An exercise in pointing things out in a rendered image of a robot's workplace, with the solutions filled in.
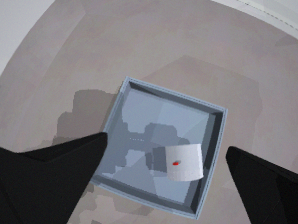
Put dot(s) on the white cylinder with two slots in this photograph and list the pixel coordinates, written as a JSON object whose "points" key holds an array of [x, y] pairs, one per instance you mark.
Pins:
{"points": [[184, 162]]}

